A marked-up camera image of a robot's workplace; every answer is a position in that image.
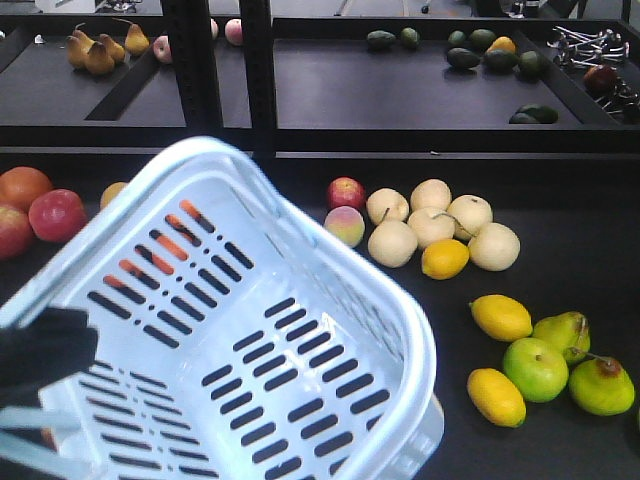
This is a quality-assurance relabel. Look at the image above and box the large orange right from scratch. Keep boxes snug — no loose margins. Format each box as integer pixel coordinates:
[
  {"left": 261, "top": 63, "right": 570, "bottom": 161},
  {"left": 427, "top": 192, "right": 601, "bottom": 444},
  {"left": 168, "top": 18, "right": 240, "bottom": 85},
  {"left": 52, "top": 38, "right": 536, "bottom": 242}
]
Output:
[{"left": 1, "top": 166, "right": 53, "bottom": 213}]

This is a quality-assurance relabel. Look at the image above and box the white asian pear front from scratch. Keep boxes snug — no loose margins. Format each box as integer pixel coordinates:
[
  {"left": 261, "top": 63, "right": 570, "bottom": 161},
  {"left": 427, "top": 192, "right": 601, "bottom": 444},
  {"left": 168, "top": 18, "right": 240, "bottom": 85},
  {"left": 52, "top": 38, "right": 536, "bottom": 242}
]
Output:
[{"left": 367, "top": 219, "right": 418, "bottom": 268}]

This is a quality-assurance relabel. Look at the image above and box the pink red apple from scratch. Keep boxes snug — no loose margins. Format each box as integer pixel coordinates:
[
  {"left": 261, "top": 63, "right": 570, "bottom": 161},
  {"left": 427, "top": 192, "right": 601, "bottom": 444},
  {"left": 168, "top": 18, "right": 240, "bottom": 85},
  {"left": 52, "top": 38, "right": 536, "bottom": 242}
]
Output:
[
  {"left": 0, "top": 203, "right": 35, "bottom": 261},
  {"left": 28, "top": 189, "right": 88, "bottom": 243}
]

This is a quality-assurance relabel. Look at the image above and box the white asian pear right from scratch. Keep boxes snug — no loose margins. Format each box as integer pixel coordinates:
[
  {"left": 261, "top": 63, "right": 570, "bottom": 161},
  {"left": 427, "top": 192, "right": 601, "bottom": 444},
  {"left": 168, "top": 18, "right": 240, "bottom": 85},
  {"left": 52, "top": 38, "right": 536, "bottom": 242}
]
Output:
[{"left": 468, "top": 222, "right": 521, "bottom": 272}]

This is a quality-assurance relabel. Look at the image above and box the peach green pink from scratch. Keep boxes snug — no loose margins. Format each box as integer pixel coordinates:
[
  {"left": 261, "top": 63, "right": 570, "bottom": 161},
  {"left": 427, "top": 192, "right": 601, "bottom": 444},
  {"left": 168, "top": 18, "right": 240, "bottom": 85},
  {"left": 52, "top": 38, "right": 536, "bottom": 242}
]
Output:
[{"left": 324, "top": 206, "right": 365, "bottom": 248}]

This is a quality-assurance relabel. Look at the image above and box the white asian pear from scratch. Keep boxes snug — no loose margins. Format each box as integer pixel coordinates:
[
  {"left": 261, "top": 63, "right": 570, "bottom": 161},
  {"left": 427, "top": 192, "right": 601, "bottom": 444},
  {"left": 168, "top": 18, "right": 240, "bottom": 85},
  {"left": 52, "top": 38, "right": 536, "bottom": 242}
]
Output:
[
  {"left": 367, "top": 219, "right": 418, "bottom": 268},
  {"left": 468, "top": 222, "right": 521, "bottom": 272}
]

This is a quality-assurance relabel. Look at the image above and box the black rear produce stand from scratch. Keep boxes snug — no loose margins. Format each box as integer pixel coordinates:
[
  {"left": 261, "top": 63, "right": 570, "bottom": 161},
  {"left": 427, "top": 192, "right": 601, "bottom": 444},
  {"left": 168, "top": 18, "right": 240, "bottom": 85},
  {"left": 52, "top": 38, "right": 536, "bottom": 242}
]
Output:
[{"left": 1, "top": 14, "right": 639, "bottom": 155}]

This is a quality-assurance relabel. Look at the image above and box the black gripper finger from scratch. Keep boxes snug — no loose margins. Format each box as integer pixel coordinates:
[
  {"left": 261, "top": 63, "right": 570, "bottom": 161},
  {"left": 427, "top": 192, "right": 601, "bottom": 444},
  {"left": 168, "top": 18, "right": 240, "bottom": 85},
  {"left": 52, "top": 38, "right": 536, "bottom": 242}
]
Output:
[{"left": 1, "top": 307, "right": 99, "bottom": 400}]

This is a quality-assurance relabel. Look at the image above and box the yellow lemon near pears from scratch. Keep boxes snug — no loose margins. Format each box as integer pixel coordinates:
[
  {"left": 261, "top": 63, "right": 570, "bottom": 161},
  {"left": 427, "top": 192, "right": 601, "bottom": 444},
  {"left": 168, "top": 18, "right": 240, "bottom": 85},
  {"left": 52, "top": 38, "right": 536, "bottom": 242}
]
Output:
[{"left": 421, "top": 239, "right": 470, "bottom": 280}]

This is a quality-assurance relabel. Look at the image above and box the yellow lemon middle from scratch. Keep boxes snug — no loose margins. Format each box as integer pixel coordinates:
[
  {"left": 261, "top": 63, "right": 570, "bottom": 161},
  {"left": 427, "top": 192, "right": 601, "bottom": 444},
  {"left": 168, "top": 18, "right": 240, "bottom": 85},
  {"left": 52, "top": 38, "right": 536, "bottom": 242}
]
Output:
[{"left": 469, "top": 294, "right": 533, "bottom": 342}]

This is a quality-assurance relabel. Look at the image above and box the yellow lemon front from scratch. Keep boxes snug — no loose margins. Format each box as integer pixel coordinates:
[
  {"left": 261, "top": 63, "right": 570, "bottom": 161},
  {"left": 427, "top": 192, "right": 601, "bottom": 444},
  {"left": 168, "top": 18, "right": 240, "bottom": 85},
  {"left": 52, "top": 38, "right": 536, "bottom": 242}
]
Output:
[{"left": 466, "top": 368, "right": 526, "bottom": 428}]

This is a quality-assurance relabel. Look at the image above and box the green apple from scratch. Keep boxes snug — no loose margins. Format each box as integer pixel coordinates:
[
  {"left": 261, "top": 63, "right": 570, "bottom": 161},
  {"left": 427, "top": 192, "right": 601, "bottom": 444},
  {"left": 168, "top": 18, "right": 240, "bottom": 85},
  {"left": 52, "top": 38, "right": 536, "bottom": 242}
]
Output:
[{"left": 502, "top": 337, "right": 569, "bottom": 403}]

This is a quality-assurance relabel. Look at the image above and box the green pear with stem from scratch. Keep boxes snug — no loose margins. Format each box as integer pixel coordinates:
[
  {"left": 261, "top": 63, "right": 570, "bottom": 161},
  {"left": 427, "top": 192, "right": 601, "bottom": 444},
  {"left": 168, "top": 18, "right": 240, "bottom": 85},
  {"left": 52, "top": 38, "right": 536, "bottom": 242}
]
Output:
[{"left": 568, "top": 353, "right": 636, "bottom": 416}]

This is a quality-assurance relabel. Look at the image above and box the red apple by pears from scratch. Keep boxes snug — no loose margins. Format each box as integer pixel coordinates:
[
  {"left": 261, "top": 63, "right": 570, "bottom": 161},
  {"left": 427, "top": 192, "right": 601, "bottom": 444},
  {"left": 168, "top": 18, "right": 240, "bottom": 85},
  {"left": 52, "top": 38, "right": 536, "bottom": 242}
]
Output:
[{"left": 326, "top": 176, "right": 366, "bottom": 211}]

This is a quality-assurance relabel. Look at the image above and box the light blue plastic basket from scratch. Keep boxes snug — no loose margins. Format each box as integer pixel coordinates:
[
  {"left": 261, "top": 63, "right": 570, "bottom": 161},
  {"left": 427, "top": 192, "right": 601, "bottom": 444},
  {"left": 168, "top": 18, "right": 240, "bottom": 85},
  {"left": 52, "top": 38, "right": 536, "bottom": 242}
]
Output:
[{"left": 1, "top": 137, "right": 444, "bottom": 479}]

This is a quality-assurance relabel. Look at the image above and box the pink red apple right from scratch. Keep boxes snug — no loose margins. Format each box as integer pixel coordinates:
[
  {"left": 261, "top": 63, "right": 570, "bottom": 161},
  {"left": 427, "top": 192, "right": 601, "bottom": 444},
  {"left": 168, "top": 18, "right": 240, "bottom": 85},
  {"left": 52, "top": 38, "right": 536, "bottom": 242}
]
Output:
[{"left": 28, "top": 189, "right": 88, "bottom": 243}]

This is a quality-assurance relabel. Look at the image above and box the pink red apple left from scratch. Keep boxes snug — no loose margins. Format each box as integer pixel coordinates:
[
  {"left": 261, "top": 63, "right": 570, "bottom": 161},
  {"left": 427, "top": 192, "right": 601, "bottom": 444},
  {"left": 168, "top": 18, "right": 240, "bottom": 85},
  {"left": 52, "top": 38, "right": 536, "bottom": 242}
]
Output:
[{"left": 0, "top": 203, "right": 35, "bottom": 261}]

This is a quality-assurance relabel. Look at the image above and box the green pear behind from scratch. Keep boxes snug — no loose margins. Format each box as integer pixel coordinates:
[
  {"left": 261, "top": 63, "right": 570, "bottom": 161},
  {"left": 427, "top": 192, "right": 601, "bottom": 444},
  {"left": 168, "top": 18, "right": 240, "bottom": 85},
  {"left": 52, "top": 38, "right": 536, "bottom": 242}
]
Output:
[{"left": 532, "top": 311, "right": 591, "bottom": 365}]

